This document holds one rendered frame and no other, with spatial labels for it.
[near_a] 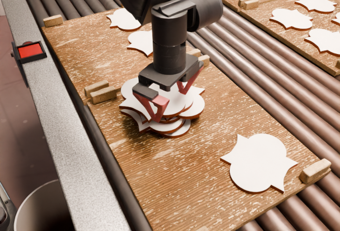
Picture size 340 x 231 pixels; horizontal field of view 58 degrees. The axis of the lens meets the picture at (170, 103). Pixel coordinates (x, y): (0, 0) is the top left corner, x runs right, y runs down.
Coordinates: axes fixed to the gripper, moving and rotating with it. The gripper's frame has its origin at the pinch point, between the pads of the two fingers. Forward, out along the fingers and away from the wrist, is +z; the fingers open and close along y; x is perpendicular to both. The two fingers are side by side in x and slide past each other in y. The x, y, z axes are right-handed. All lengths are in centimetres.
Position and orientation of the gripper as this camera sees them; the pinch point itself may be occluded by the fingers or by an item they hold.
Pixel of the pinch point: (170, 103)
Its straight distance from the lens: 60.1
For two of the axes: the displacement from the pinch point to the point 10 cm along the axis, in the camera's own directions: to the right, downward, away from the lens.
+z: 0.1, 7.4, 6.7
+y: 5.6, -5.6, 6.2
